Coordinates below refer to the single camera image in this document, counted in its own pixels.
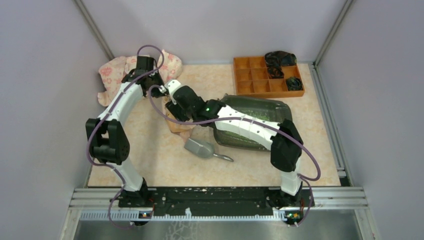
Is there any silver metal scoop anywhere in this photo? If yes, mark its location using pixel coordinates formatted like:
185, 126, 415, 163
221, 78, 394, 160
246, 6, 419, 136
184, 138, 234, 162

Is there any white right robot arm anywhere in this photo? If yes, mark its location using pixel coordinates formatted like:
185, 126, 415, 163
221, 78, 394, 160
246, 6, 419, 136
160, 80, 304, 207

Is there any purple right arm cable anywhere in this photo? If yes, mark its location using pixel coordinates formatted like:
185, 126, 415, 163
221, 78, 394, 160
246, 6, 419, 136
147, 84, 322, 226

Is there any pink cat litter bag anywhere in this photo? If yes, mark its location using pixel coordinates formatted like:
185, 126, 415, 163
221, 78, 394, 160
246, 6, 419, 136
161, 96, 195, 143

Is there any green cat litter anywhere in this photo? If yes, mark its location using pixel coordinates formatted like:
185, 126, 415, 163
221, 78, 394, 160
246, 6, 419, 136
222, 109, 279, 144

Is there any dark tangled cords bundle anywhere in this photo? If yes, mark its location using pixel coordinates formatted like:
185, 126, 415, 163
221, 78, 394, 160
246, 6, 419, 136
263, 50, 298, 80

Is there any small dark coiled cord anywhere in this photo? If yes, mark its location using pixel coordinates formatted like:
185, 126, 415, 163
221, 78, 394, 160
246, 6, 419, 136
285, 76, 304, 92

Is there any orange divided organizer tray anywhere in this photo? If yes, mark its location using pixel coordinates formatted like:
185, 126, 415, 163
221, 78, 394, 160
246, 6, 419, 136
233, 56, 305, 99

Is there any floral pink cloth bag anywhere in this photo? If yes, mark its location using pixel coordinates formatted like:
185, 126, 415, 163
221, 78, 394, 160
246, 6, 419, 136
97, 50, 183, 107

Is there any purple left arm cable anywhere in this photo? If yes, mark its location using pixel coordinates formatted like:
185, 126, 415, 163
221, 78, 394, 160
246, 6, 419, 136
86, 44, 166, 229

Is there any dark grey litter box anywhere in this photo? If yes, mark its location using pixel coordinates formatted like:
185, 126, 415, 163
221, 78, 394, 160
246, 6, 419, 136
213, 94, 293, 152

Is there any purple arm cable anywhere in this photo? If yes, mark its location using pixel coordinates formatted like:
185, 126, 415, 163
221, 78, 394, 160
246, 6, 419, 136
86, 44, 166, 229
147, 84, 322, 226

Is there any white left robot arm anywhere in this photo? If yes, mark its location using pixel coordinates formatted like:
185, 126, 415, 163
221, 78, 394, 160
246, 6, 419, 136
85, 55, 163, 208

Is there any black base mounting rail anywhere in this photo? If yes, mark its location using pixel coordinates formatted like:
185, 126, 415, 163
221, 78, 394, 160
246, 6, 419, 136
117, 186, 315, 217

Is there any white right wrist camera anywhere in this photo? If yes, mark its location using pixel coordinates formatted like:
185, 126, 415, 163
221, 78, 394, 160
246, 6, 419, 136
159, 79, 183, 98

